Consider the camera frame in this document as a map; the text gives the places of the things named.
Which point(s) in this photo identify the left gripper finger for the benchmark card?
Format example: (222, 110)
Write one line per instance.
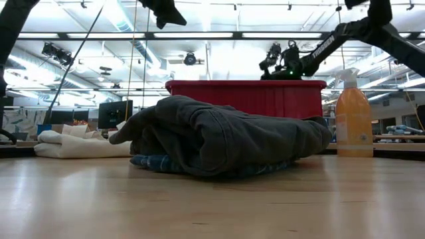
(166, 13)

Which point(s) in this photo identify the dark grey garment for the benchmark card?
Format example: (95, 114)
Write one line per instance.
(232, 139)

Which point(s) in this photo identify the blue plaid shorts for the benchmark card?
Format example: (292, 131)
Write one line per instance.
(156, 162)

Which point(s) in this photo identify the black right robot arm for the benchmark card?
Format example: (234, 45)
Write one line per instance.
(365, 30)

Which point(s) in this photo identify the red plastic laundry bin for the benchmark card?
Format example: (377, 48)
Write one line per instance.
(265, 96)

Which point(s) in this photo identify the black round hanging device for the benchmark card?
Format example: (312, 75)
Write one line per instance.
(190, 59)

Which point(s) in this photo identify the black ceiling disc fixture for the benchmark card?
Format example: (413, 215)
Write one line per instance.
(105, 70)

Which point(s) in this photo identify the orange spray bottle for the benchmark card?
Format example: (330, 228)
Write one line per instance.
(353, 123)

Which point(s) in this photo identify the black computer monitor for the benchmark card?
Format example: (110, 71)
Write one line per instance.
(113, 114)

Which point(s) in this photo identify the black ceiling track light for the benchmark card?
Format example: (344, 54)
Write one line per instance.
(56, 53)

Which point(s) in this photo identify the wooden workbench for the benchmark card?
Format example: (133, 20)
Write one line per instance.
(398, 136)

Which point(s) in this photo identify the blue grey bench equipment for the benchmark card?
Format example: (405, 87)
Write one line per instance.
(403, 129)

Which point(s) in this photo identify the white folded cloth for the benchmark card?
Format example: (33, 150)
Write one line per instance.
(76, 146)

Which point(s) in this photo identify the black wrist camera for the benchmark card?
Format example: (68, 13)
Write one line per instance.
(289, 53)

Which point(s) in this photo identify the black overhead camera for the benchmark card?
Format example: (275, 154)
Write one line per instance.
(272, 54)

